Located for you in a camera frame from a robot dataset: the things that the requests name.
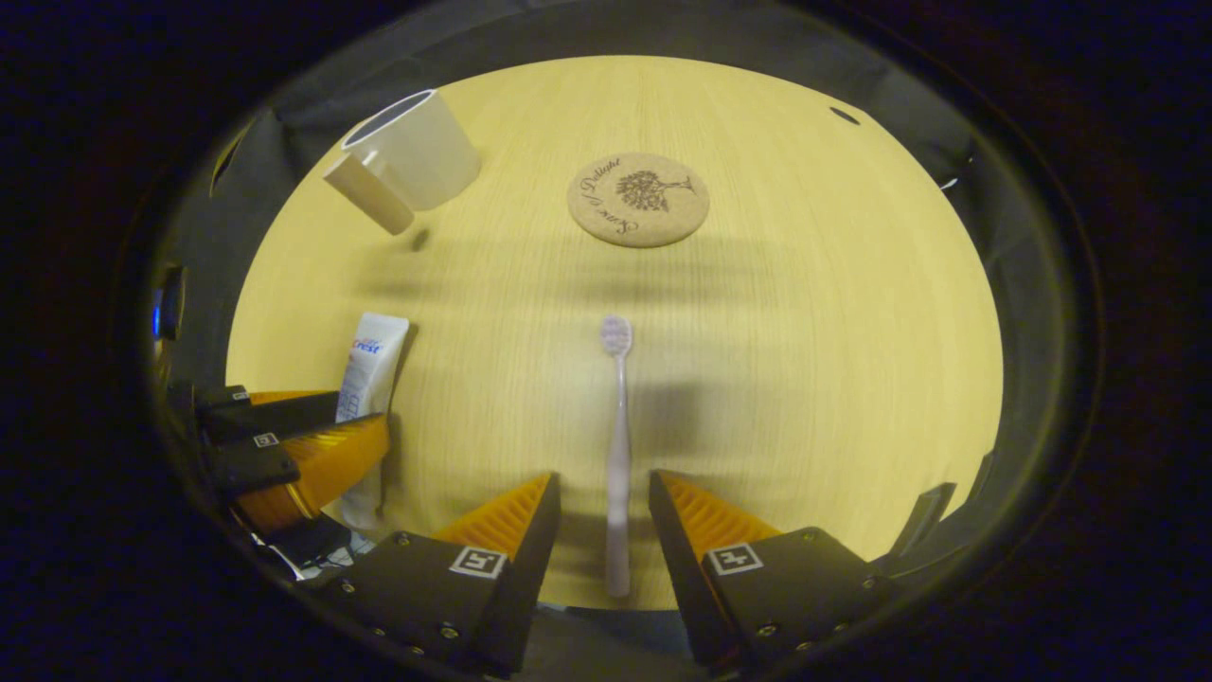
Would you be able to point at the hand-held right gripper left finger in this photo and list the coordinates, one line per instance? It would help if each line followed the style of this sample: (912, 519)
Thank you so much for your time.
(521, 568)

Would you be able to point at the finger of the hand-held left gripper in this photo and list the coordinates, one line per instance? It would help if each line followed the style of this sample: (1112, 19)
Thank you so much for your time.
(275, 417)
(256, 464)

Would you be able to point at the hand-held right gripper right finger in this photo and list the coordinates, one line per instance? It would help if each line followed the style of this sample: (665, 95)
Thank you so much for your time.
(682, 568)

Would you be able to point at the white toothpaste tube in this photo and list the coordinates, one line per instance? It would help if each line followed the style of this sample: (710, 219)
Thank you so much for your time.
(371, 365)

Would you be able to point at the pale pink toothbrush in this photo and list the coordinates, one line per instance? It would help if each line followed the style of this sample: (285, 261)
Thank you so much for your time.
(618, 455)

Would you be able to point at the white cup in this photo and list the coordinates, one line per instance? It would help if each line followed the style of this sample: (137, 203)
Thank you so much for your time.
(426, 156)

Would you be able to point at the round cork coaster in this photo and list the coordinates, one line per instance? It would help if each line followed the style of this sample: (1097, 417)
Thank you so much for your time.
(638, 201)

